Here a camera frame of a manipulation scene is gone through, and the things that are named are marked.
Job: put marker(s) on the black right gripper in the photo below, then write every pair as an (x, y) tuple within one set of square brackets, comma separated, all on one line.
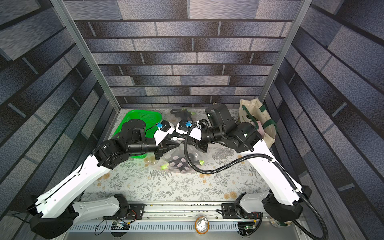
[(195, 142)]

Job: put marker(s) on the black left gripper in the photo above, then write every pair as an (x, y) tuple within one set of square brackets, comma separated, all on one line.
[(168, 143)]

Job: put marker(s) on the clear pink-dotted zip-top bag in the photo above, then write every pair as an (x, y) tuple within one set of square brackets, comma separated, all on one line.
[(187, 115)]

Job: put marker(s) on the eggplant with stem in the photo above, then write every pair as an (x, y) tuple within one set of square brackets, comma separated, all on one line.
[(177, 112)]

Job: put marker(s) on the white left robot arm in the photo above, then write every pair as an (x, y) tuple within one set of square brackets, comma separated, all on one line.
[(57, 210)]

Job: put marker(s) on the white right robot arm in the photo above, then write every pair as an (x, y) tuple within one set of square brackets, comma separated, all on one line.
[(282, 201)]

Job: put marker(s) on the green plastic basket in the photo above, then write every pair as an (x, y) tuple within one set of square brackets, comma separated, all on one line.
[(141, 118)]

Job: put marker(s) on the floral patterned table mat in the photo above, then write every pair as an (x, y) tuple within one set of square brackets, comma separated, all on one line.
[(141, 180)]

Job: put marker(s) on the tape roll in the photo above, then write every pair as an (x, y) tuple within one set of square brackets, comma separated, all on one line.
[(202, 225)]

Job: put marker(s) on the green drink can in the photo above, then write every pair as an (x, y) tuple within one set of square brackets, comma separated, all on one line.
[(278, 224)]

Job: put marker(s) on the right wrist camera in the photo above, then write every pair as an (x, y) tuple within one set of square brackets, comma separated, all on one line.
[(184, 126)]

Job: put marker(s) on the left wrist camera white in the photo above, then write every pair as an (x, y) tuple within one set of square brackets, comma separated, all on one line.
[(164, 128)]

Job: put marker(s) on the beige tote bag green handles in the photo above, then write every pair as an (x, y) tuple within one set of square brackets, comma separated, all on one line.
[(256, 113)]

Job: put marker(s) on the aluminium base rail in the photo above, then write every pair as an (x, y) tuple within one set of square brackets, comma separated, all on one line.
[(176, 221)]

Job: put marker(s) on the aluminium frame post right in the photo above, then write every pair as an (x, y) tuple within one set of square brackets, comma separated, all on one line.
[(296, 23)]

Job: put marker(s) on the aluminium frame post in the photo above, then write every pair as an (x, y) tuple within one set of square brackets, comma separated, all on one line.
[(296, 23), (72, 28)]

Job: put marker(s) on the aluminium frame post left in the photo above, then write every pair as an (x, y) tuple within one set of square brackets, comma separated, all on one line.
[(72, 28)]

